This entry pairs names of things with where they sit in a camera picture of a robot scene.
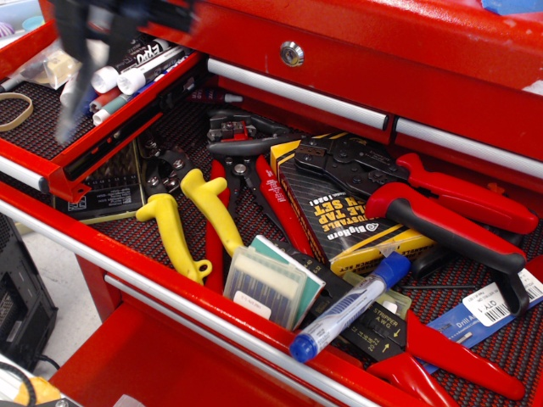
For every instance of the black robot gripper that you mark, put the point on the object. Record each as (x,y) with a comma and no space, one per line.
(115,23)

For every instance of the small open red drawer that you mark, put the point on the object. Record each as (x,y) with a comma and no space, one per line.
(31,154)

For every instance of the clear plastic bag with parts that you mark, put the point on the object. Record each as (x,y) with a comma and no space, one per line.
(52,67)

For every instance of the black Expo marker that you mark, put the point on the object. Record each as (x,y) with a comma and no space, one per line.
(105,79)

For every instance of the white capped red marker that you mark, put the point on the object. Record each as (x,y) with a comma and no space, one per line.
(65,91)

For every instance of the red threadlocker tube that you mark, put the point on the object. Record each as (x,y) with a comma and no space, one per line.
(213,95)

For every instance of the black drill bit index box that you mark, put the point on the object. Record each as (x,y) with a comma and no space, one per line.
(116,190)

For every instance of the silver cylinder lock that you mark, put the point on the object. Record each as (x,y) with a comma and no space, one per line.
(292,54)

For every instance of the black electronic device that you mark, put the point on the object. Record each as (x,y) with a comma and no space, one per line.
(28,314)

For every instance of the clear plastic drill bit case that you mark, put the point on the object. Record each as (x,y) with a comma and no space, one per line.
(265,286)

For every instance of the yellow black tap wrench box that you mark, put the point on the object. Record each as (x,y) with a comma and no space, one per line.
(340,234)

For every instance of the red tool chest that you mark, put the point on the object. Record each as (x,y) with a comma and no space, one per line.
(451,80)

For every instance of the blue capped white marker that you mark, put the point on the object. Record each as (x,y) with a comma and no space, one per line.
(325,328)

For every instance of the yellow handled tin snips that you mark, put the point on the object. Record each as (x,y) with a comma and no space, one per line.
(187,209)

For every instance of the black automatic wire stripper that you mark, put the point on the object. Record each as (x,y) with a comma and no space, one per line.
(242,134)

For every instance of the red handled wire stripper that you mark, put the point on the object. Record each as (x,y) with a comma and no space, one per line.
(256,175)

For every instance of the red handled crimping tool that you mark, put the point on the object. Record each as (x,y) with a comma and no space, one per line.
(455,213)

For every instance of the red handled stripper pliers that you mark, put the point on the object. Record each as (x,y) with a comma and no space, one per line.
(398,347)

